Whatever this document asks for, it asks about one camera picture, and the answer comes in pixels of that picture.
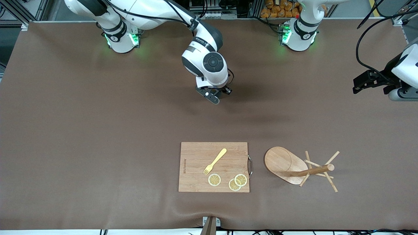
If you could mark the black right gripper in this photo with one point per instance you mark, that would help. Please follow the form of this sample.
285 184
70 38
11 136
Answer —
224 89

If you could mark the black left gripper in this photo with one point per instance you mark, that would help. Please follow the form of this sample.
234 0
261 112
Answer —
387 76

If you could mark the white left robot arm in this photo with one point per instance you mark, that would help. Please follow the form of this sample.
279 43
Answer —
300 36

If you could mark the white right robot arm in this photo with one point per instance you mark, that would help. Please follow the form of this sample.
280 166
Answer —
147 13

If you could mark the wooden mug tree rack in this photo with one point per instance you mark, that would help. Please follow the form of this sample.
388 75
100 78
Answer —
277 160

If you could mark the yellow plastic fork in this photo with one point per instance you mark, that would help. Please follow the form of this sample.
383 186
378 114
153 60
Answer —
217 160

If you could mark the white electronics box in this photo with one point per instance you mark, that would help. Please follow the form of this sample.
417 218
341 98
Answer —
222 15

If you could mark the wooden cutting board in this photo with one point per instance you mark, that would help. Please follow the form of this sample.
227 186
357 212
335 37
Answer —
196 169

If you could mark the yellow lemon slice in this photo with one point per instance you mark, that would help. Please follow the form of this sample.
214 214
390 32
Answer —
241 180
214 180
232 186

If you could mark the orange snack pile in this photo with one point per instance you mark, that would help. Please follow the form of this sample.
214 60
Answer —
277 8

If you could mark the brown table mat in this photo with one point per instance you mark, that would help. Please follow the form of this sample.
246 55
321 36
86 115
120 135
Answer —
98 130

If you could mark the metal table clamp bracket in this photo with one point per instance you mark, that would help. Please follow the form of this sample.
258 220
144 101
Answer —
210 225

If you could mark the aluminium frame profile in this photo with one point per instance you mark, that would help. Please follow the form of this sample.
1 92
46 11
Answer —
19 13

